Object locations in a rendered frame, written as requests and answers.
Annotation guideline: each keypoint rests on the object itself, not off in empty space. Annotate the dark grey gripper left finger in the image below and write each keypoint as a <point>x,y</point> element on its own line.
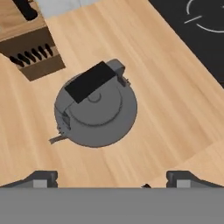
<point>43,178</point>

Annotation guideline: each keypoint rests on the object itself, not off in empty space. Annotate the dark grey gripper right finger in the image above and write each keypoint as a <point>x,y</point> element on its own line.
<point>180,178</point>

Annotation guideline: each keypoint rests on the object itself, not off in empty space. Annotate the wooden knife block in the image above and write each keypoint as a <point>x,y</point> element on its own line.
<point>27,43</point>

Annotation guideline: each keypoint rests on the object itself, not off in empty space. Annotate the black hob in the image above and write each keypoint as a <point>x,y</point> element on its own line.
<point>198,32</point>

